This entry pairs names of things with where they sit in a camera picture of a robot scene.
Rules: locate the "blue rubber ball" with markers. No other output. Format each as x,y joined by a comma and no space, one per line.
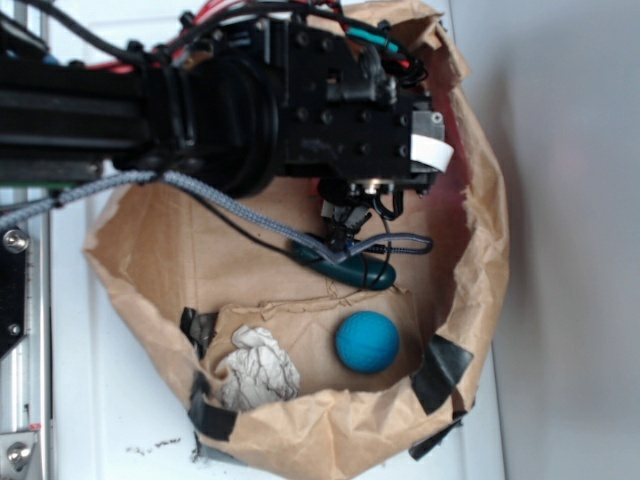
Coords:
367,342

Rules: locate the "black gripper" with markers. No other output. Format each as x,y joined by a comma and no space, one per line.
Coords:
343,117

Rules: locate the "aluminium frame rail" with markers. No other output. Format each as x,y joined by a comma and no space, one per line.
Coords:
26,377

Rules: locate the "black metal bracket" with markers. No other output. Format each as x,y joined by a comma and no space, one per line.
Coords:
11,290

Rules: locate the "brown paper bag liner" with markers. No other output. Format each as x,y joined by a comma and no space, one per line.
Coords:
183,282

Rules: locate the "crumpled white paper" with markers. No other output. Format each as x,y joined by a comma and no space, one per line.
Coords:
259,371

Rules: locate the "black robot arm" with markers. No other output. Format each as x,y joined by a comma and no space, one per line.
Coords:
244,93

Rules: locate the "dark green toy cucumber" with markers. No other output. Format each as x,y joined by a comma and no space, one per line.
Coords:
362,271

